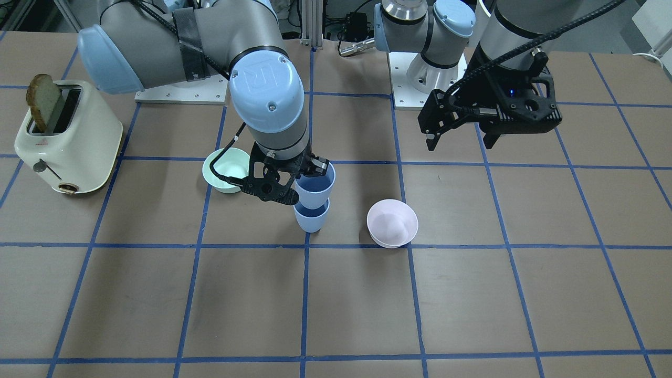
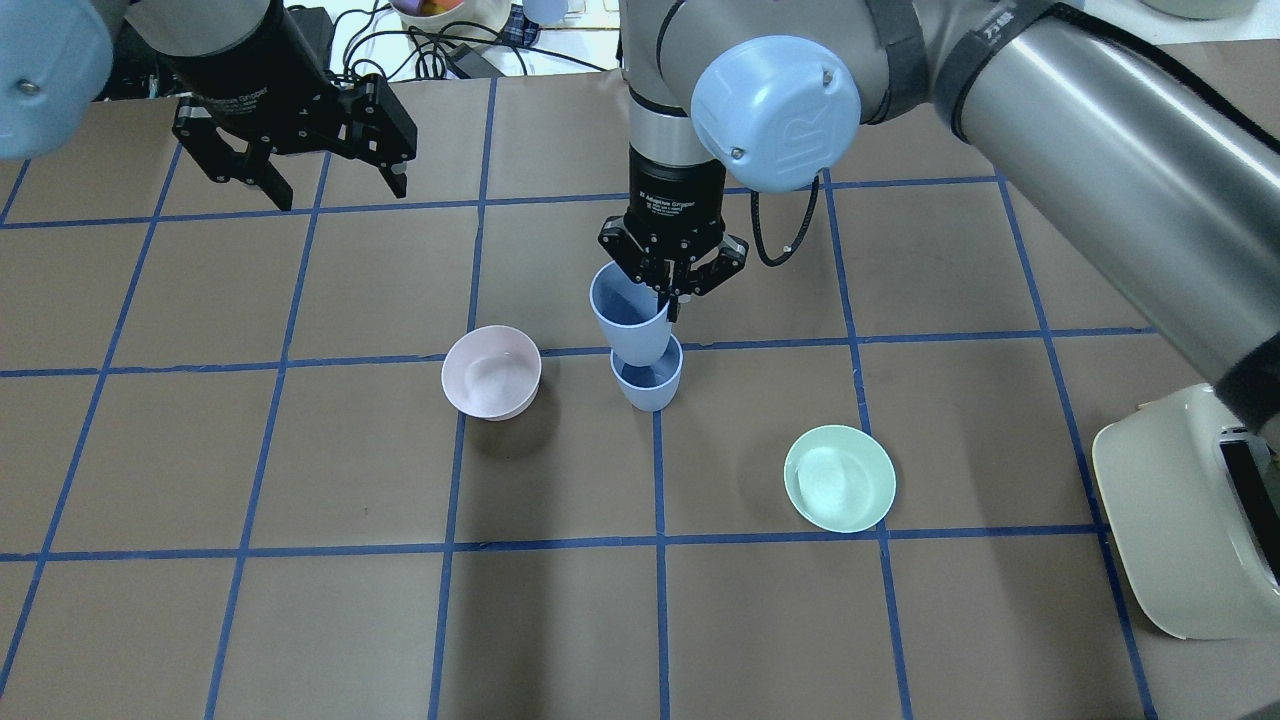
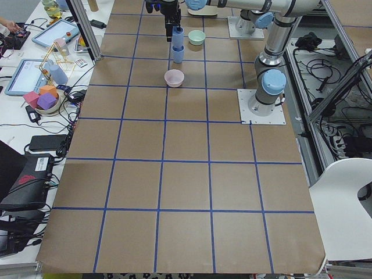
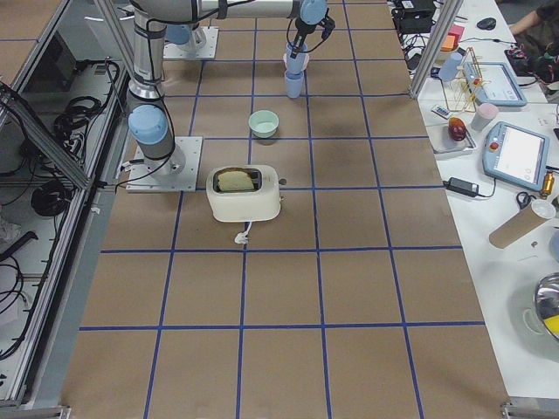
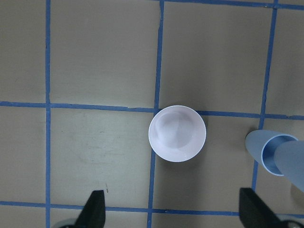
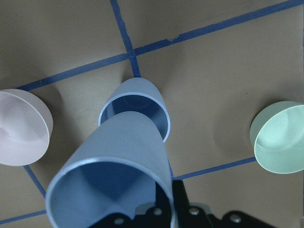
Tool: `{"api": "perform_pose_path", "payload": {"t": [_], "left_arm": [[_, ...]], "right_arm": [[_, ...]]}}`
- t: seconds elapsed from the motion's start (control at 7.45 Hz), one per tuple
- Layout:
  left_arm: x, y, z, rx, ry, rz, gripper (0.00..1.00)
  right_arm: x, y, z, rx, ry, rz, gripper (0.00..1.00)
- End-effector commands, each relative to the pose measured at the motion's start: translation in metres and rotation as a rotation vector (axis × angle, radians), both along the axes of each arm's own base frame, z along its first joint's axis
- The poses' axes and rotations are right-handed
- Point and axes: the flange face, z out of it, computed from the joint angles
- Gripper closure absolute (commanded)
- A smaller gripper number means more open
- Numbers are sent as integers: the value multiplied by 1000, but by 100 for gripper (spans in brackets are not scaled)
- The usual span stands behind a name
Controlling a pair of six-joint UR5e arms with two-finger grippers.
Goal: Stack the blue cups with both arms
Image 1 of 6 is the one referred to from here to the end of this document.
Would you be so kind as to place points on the green bowl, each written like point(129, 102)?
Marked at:
point(235, 163)

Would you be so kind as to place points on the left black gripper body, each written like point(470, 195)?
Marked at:
point(469, 97)

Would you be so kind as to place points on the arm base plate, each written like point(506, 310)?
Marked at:
point(210, 91)
point(413, 79)

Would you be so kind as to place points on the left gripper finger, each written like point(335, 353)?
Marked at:
point(490, 139)
point(432, 141)

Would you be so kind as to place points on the bread slice in toaster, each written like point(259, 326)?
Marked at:
point(44, 98)

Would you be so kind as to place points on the pink bowl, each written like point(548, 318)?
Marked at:
point(392, 223)

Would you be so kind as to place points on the blue cup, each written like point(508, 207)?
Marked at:
point(314, 191)
point(311, 220)

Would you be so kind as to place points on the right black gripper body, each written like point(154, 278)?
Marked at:
point(317, 165)

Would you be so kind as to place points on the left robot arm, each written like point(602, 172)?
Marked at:
point(440, 30)

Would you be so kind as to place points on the aluminium frame post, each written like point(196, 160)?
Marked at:
point(312, 15)

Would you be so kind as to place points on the cream toaster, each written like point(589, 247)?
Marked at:
point(78, 151)

